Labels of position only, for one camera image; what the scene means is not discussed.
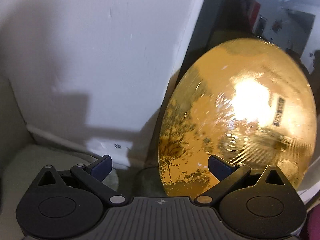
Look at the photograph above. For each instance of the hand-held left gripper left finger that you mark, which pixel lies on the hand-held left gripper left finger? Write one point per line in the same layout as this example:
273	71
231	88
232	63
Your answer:
101	168

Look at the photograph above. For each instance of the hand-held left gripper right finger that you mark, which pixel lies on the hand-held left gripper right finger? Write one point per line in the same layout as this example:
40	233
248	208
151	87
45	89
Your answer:
220	167

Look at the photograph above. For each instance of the round gold box lid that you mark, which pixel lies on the round gold box lid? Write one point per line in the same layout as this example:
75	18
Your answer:
225	120

